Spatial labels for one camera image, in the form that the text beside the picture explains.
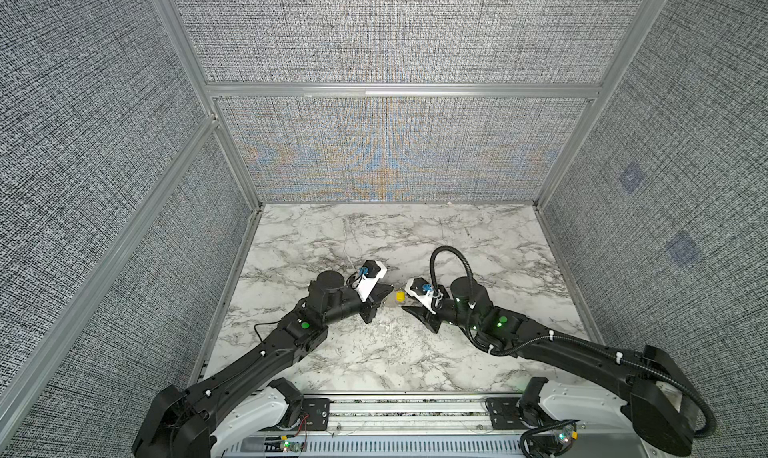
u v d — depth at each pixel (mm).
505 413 734
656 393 402
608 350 467
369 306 647
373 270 617
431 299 639
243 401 558
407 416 748
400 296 753
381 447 701
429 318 665
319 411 732
